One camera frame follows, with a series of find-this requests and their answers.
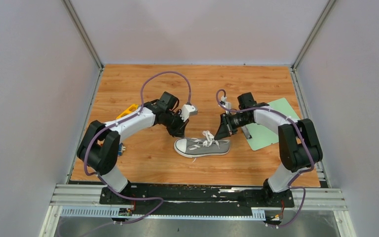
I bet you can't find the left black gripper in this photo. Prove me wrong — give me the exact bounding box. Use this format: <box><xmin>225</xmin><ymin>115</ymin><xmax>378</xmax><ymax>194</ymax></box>
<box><xmin>162</xmin><ymin>111</ymin><xmax>189</xmax><ymax>139</ymax></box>

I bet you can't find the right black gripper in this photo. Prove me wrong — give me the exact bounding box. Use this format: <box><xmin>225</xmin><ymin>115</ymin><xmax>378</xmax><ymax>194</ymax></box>
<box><xmin>215</xmin><ymin>112</ymin><xmax>252</xmax><ymax>141</ymax></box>

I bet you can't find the grey canvas sneaker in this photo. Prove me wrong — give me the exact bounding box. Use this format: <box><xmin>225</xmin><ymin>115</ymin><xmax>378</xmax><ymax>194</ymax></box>
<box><xmin>174</xmin><ymin>138</ymin><xmax>231</xmax><ymax>158</ymax></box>

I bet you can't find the white shoelace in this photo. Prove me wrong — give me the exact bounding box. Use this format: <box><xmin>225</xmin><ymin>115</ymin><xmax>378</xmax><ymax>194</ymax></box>
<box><xmin>188</xmin><ymin>130</ymin><xmax>220</xmax><ymax>151</ymax></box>

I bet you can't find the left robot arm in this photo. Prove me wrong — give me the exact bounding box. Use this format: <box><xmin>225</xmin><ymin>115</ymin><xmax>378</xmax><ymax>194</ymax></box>
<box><xmin>76</xmin><ymin>92</ymin><xmax>197</xmax><ymax>204</ymax></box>

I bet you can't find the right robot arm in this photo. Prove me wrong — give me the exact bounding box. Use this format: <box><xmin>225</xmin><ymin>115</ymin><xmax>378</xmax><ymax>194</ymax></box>
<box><xmin>215</xmin><ymin>92</ymin><xmax>323</xmax><ymax>206</ymax></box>

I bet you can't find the green clipboard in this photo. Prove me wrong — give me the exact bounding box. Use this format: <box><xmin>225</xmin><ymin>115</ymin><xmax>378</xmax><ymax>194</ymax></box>
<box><xmin>246</xmin><ymin>98</ymin><xmax>300</xmax><ymax>151</ymax></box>

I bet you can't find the yellow toy block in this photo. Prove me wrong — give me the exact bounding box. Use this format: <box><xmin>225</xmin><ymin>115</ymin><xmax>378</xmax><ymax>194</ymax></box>
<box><xmin>116</xmin><ymin>104</ymin><xmax>139</xmax><ymax>119</ymax></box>

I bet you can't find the blue red toy car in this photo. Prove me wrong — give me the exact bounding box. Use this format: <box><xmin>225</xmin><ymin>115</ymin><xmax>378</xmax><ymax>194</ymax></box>
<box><xmin>117</xmin><ymin>143</ymin><xmax>126</xmax><ymax>156</ymax></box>

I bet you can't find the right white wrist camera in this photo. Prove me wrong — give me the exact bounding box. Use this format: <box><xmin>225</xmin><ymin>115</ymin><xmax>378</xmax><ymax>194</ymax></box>
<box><xmin>220</xmin><ymin>96</ymin><xmax>231</xmax><ymax>114</ymax></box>

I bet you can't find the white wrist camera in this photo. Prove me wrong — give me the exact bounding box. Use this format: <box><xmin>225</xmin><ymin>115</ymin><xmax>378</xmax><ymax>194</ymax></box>
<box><xmin>220</xmin><ymin>96</ymin><xmax>231</xmax><ymax>114</ymax></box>
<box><xmin>180</xmin><ymin>104</ymin><xmax>198</xmax><ymax>122</ymax></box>

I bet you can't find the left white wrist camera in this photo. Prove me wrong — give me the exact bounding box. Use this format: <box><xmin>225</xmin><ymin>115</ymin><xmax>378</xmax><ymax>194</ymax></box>
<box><xmin>180</xmin><ymin>104</ymin><xmax>198</xmax><ymax>122</ymax></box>

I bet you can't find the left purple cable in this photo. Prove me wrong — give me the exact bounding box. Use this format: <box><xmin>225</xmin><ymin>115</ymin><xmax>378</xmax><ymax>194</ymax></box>
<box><xmin>83</xmin><ymin>71</ymin><xmax>193</xmax><ymax>226</ymax></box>

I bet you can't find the purple cable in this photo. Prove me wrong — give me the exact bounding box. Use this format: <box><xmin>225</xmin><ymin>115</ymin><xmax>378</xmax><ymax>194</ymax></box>
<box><xmin>83</xmin><ymin>71</ymin><xmax>193</xmax><ymax>226</ymax></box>
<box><xmin>215</xmin><ymin>89</ymin><xmax>316</xmax><ymax>229</ymax></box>

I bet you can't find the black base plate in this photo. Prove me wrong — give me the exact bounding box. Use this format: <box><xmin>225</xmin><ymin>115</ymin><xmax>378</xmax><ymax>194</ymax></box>
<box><xmin>99</xmin><ymin>183</ymin><xmax>295</xmax><ymax>216</ymax></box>

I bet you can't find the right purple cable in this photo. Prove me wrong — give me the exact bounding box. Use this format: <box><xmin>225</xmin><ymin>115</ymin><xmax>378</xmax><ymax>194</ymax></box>
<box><xmin>215</xmin><ymin>89</ymin><xmax>316</xmax><ymax>229</ymax></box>

